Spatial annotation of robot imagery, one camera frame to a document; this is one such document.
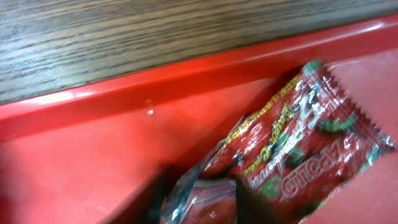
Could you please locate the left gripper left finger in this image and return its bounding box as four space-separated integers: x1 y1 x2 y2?
134 167 193 223

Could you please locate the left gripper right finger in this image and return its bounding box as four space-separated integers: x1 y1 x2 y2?
236 180 287 224

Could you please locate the red snack wrapper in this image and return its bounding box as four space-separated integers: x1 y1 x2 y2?
180 60 395 223

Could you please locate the red serving tray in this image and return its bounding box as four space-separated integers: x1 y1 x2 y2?
1 15 397 223

